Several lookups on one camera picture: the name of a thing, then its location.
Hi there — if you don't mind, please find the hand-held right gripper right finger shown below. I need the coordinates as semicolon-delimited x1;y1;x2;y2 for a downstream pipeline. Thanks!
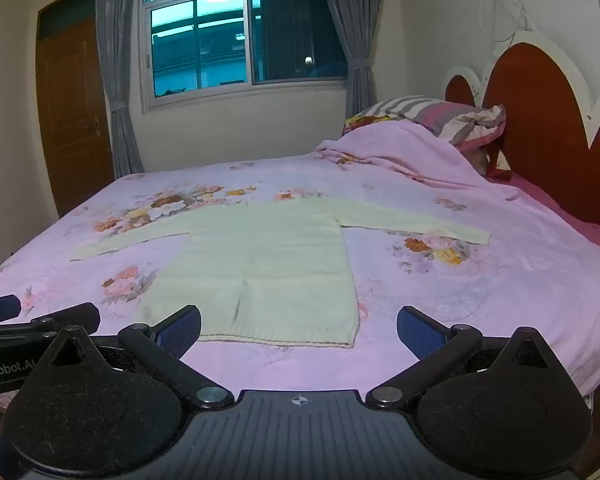
366;305;556;409

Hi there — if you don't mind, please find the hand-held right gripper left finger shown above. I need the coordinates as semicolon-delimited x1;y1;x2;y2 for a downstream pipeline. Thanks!
45;304;236;412

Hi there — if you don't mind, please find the cream knitted sweater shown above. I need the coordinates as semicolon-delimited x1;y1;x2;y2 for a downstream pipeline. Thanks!
69;197;492;350

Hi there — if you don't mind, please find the pink floral bedsheet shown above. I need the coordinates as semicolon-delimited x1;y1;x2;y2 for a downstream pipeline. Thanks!
0;155;600;411

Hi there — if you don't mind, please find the pink blanket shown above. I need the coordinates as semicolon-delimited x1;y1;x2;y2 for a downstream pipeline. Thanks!
314;121;491;187

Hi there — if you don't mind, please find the brown wooden door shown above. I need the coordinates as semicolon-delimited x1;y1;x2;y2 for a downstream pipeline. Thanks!
35;0;116;218

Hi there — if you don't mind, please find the colourful patterned pillow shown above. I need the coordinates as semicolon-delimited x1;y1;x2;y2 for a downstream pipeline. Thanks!
342;114;398;135

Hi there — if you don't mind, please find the striped pink grey pillow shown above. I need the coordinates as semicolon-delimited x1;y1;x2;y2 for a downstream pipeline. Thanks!
352;96;507;153

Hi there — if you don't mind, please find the wooden bed headboard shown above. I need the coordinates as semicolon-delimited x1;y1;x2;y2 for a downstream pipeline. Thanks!
444;30;600;233

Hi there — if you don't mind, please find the white wall cable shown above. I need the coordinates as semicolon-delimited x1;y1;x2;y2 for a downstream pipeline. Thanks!
480;0;537;45

